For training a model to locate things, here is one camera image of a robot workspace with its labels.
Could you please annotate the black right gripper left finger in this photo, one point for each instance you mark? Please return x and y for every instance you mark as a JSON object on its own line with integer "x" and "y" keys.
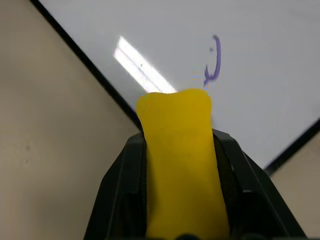
{"x": 117, "y": 190}

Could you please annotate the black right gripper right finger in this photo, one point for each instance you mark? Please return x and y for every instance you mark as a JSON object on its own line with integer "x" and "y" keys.
{"x": 252, "y": 195}

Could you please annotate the yellow sponge eraser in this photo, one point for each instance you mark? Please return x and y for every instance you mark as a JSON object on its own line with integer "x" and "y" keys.
{"x": 180, "y": 160}

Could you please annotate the black-framed whiteboard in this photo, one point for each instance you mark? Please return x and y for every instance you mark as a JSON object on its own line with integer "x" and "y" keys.
{"x": 200, "y": 50}

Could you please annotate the purple marker drawing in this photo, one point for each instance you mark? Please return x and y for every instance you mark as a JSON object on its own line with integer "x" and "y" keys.
{"x": 215, "y": 62}

